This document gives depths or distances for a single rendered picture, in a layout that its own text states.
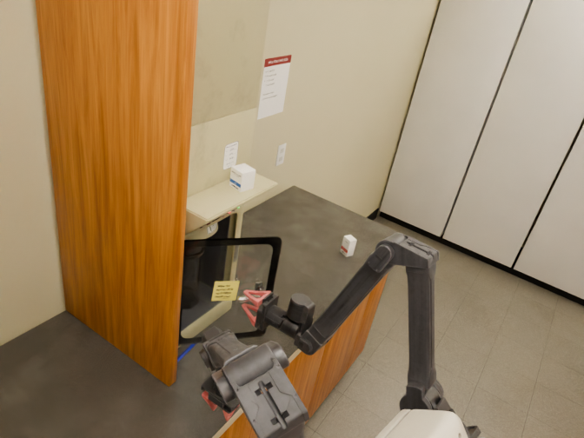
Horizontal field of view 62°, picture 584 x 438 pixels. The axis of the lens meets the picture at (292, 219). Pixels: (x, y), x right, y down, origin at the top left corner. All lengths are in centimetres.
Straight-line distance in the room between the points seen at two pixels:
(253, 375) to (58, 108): 94
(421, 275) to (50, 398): 107
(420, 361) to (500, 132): 303
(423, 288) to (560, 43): 299
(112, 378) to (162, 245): 51
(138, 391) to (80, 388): 16
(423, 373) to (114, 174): 91
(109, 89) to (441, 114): 326
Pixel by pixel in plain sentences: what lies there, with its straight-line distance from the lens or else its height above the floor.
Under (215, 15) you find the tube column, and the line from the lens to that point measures 123.
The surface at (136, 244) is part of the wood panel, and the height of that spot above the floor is 139.
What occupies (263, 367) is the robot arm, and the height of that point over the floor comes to 161.
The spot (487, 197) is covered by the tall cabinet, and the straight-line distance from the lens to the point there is 424.
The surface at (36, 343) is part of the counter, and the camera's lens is 176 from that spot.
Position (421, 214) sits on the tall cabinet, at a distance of 446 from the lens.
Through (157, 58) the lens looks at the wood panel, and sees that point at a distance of 110.
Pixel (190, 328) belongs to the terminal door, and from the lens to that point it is 158.
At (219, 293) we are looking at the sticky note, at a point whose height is 119.
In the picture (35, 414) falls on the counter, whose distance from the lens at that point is 158.
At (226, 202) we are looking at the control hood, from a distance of 133.
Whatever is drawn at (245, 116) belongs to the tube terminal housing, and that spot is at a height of 169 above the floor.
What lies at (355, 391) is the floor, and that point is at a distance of 295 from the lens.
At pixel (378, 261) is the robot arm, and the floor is 154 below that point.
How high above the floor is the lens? 216
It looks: 30 degrees down
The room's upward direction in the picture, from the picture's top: 11 degrees clockwise
